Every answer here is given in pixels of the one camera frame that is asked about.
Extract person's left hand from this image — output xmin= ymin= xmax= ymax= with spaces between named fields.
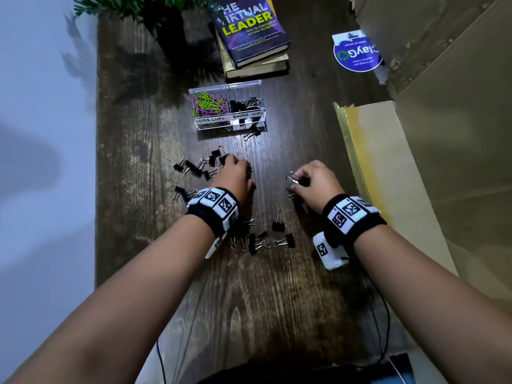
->
xmin=211 ymin=154 xmax=257 ymax=206

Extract black blue bag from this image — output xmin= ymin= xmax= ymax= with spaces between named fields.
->
xmin=359 ymin=353 xmax=418 ymax=384

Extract large brown cardboard box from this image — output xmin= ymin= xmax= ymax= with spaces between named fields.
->
xmin=350 ymin=0 xmax=512 ymax=313

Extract bunch of sorted binder clips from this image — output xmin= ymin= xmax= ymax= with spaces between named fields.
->
xmin=229 ymin=97 xmax=263 ymax=125

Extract bunch of sorted paper clips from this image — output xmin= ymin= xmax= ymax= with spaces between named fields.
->
xmin=191 ymin=91 xmax=230 ymax=127

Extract tan book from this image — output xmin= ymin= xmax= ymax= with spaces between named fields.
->
xmin=215 ymin=29 xmax=290 ymax=80

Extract green potted artificial plant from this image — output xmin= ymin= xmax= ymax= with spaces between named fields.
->
xmin=73 ymin=0 xmax=211 ymax=59

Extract pile of black binder clips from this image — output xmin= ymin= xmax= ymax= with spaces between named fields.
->
xmin=172 ymin=123 xmax=311 ymax=257

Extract black left wristband white markers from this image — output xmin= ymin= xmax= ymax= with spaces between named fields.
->
xmin=185 ymin=187 xmax=241 ymax=239

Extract person's left forearm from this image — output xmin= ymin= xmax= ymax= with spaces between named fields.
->
xmin=6 ymin=214 xmax=217 ymax=384

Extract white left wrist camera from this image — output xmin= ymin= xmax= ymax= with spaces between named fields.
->
xmin=204 ymin=235 xmax=225 ymax=260

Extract purple hardcover book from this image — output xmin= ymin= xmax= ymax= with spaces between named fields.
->
xmin=207 ymin=0 xmax=291 ymax=69

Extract person's right hand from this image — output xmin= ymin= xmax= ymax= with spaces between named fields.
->
xmin=289 ymin=159 xmax=346 ymax=215

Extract thin black cable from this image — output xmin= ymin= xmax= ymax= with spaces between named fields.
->
xmin=361 ymin=271 xmax=391 ymax=365
xmin=156 ymin=338 xmax=167 ymax=384

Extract clear two-compartment plastic box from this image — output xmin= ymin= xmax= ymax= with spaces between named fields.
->
xmin=188 ymin=79 xmax=266 ymax=131

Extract yellowish cardboard sheet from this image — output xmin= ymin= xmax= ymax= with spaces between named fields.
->
xmin=333 ymin=100 xmax=460 ymax=277

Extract black right wristband white markers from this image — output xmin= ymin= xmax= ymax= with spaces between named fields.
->
xmin=322 ymin=194 xmax=388 ymax=249

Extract person's right forearm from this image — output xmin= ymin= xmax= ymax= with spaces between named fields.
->
xmin=353 ymin=225 xmax=512 ymax=384

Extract blue round sticker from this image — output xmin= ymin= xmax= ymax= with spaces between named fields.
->
xmin=331 ymin=29 xmax=384 ymax=73

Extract black wristband white markers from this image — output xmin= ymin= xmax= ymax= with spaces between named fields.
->
xmin=185 ymin=187 xmax=241 ymax=239
xmin=322 ymin=194 xmax=388 ymax=249

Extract thin white cable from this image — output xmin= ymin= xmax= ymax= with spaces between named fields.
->
xmin=387 ymin=357 xmax=404 ymax=384

